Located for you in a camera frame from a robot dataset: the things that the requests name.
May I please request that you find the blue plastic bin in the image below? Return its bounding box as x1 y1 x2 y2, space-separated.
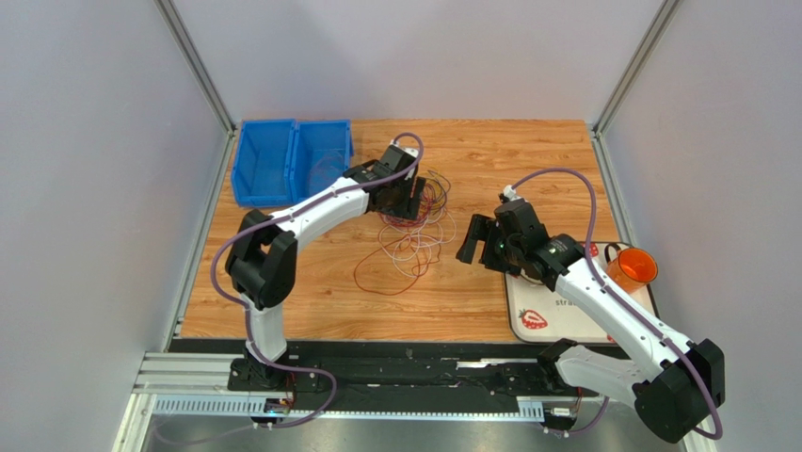
289 120 354 203
231 119 296 208

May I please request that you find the translucent pink wire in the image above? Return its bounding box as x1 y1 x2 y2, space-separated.
310 153 345 196

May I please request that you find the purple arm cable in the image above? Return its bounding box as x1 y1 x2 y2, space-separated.
209 131 426 430
508 167 725 440

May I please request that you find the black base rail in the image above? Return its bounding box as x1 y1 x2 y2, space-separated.
168 339 598 414

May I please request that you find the left blue plastic bin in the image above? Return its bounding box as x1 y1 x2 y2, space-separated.
231 119 296 208

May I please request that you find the right blue plastic bin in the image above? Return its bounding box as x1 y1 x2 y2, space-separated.
289 120 354 203

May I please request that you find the aluminium frame post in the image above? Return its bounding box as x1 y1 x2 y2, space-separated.
153 0 236 136
591 0 683 137

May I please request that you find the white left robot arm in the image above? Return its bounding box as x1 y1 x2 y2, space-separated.
223 142 425 371

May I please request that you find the aluminium frame post right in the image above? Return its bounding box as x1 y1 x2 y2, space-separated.
591 0 683 137

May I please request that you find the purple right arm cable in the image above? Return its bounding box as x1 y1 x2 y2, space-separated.
508 167 725 440

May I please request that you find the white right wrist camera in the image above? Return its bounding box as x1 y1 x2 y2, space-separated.
499 185 521 203

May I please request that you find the aluminium frame post left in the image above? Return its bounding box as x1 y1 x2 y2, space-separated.
153 0 236 136

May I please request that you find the strawberry print mat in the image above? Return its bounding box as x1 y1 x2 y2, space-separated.
504 241 659 346

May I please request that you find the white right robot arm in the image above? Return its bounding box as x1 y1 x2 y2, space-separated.
457 199 726 444

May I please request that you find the orange plastic cup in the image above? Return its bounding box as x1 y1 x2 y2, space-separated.
604 243 659 294

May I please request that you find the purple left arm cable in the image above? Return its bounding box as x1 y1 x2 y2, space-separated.
209 131 426 430

